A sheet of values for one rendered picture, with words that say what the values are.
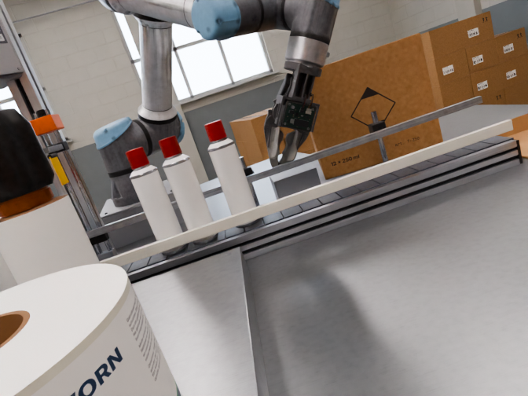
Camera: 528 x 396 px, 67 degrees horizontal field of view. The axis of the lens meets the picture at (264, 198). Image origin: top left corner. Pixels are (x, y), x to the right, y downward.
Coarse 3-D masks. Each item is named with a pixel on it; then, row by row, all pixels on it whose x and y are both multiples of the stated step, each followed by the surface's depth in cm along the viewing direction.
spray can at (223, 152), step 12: (216, 132) 73; (216, 144) 73; (228, 144) 73; (216, 156) 73; (228, 156) 73; (216, 168) 74; (228, 168) 73; (240, 168) 75; (228, 180) 74; (240, 180) 75; (228, 192) 75; (240, 192) 75; (228, 204) 77; (240, 204) 75; (252, 204) 76
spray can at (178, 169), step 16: (160, 144) 72; (176, 144) 72; (176, 160) 71; (176, 176) 72; (192, 176) 73; (176, 192) 73; (192, 192) 73; (192, 208) 73; (208, 208) 76; (192, 224) 74; (208, 240) 75
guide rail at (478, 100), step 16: (480, 96) 81; (432, 112) 80; (448, 112) 81; (384, 128) 81; (400, 128) 80; (352, 144) 80; (304, 160) 80; (256, 176) 80; (208, 192) 79; (112, 224) 79; (128, 224) 79
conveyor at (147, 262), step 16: (480, 144) 78; (496, 144) 75; (432, 160) 78; (448, 160) 75; (384, 176) 79; (400, 176) 75; (336, 192) 79; (352, 192) 75; (288, 208) 79; (304, 208) 76; (256, 224) 76; (160, 256) 76; (176, 256) 74; (128, 272) 74
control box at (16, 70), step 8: (0, 24) 77; (8, 40) 78; (0, 48) 76; (8, 48) 77; (0, 56) 76; (8, 56) 77; (0, 64) 76; (8, 64) 77; (16, 64) 78; (0, 72) 75; (8, 72) 77; (16, 72) 78; (0, 80) 77; (8, 80) 79; (0, 88) 83
